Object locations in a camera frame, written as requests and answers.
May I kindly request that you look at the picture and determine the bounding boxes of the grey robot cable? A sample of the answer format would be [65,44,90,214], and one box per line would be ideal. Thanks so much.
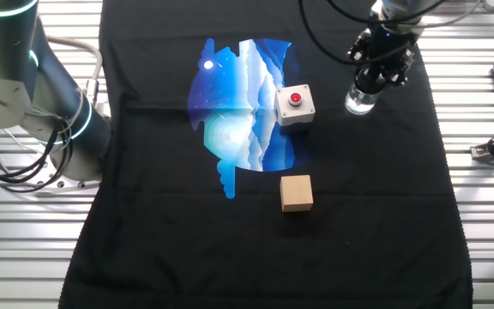
[418,0,484,29]

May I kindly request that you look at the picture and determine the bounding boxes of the grey robot hose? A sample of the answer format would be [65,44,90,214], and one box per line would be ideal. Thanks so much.
[45,35,105,108]

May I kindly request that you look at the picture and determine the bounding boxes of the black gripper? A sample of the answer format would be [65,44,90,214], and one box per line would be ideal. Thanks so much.
[345,19,419,88]

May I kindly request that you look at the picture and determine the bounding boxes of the clear glass jar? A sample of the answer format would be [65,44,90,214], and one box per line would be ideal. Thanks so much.
[344,83,380,117]

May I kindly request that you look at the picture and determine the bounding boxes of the grey box with red button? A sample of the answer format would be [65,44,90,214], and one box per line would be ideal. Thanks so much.
[274,83,316,128]

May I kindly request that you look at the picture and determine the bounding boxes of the wooden cube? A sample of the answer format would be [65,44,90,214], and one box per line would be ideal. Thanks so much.
[279,174,315,213]

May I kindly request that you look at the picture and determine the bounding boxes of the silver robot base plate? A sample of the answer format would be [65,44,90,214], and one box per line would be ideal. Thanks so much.
[32,148,102,191]

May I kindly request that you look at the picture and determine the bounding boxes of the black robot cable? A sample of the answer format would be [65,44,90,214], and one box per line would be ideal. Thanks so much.
[297,0,411,67]
[324,0,445,26]

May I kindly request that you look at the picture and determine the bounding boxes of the black cloth with blue print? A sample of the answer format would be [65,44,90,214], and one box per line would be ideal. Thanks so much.
[57,0,473,309]

